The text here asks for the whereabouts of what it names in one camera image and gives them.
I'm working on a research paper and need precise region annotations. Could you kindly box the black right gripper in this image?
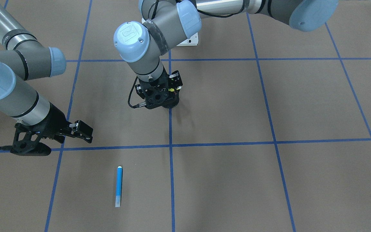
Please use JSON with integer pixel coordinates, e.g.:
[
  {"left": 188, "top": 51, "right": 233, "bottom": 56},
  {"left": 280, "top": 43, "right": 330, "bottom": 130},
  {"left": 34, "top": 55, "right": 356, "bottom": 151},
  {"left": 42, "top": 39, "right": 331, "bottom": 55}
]
[{"left": 11, "top": 103, "right": 93, "bottom": 157}]

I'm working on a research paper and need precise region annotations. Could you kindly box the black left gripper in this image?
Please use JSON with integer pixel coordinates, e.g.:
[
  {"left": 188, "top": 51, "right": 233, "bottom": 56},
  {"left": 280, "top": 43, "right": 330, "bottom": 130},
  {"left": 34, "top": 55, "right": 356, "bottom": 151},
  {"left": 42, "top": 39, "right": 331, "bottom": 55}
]
[{"left": 135, "top": 70, "right": 183, "bottom": 110}]

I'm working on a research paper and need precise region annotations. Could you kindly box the blue highlighter pen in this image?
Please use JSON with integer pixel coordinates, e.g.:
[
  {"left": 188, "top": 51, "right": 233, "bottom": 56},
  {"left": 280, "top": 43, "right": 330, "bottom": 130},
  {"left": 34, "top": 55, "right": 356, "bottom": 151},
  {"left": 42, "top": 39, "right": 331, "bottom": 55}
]
[{"left": 115, "top": 166, "right": 123, "bottom": 208}]

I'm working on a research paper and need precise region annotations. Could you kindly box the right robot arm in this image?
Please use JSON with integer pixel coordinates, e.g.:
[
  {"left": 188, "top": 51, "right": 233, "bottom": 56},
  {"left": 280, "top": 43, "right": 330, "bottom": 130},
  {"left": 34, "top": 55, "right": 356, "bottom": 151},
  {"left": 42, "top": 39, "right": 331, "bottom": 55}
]
[{"left": 0, "top": 4, "right": 93, "bottom": 156}]

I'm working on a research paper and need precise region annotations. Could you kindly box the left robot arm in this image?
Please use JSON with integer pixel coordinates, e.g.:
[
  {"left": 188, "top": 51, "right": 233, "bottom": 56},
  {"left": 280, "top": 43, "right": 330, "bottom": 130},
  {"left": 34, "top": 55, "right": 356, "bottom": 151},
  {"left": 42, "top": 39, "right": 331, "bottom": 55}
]
[{"left": 113, "top": 0, "right": 338, "bottom": 110}]

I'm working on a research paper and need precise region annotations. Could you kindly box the black mesh pen cup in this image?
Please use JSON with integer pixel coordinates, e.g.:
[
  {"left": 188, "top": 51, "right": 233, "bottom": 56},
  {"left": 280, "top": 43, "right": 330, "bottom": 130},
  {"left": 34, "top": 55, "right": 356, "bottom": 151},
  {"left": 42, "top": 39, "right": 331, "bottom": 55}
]
[{"left": 163, "top": 93, "right": 179, "bottom": 109}]

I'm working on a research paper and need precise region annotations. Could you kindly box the brown table cover mat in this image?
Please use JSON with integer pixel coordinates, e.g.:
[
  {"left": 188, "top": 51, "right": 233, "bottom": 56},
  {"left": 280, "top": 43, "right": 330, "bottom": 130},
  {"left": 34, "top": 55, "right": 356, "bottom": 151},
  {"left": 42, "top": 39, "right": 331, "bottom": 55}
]
[{"left": 0, "top": 0, "right": 371, "bottom": 232}]

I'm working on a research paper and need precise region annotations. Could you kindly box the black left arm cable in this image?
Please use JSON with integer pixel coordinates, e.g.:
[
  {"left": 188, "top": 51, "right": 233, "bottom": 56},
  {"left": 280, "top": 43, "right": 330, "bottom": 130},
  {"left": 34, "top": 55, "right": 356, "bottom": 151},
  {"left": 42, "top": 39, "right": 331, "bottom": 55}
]
[{"left": 128, "top": 85, "right": 147, "bottom": 109}]

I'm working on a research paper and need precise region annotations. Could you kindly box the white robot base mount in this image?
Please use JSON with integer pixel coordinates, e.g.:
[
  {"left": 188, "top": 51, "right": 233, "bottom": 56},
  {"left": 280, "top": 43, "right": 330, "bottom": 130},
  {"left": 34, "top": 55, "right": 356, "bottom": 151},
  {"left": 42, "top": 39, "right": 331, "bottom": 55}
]
[{"left": 141, "top": 18, "right": 199, "bottom": 47}]

